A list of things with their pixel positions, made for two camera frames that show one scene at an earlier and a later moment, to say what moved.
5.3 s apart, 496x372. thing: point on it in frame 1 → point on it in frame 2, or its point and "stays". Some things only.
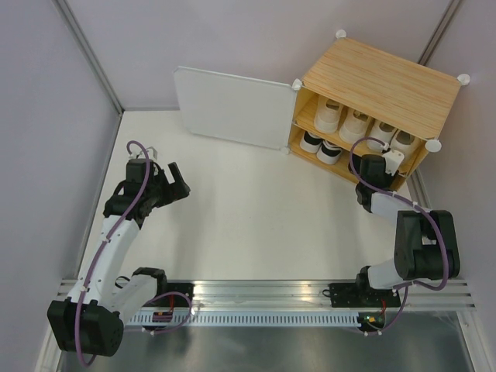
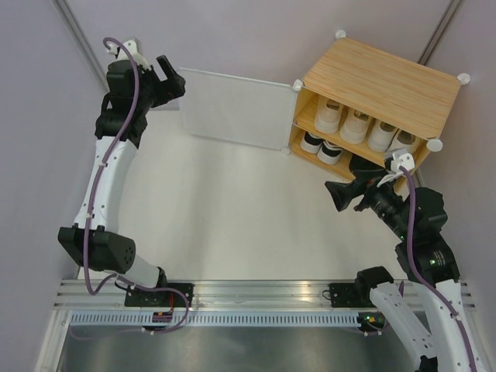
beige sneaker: x=353 y=126 stays
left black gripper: x=173 y=191 → x=170 y=89
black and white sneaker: x=328 y=153 stays
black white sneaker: x=310 y=143 stays
